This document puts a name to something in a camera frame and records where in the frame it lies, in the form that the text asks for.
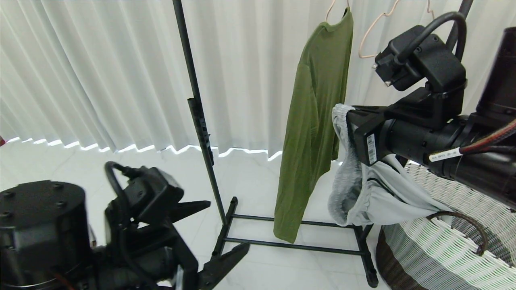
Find white laundry basket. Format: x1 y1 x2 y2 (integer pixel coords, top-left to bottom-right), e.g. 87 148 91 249
376 163 516 290

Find pale grey shorts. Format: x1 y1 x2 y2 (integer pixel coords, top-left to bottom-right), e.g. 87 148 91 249
327 104 454 227

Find pink clothes hanger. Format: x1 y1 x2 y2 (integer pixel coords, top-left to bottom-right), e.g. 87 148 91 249
326 0 350 21
359 0 436 59

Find green sleeveless shirt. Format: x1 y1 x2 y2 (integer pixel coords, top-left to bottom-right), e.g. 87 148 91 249
273 7 354 244

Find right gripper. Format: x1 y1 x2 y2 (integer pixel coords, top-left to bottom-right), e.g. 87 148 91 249
347 107 470 174

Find black clothes rack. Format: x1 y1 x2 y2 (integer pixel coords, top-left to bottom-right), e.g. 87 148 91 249
173 0 474 288

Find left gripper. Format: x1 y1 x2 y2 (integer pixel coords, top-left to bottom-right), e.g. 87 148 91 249
93 200 250 290

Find white curtain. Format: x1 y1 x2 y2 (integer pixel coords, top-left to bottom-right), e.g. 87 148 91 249
0 0 516 162

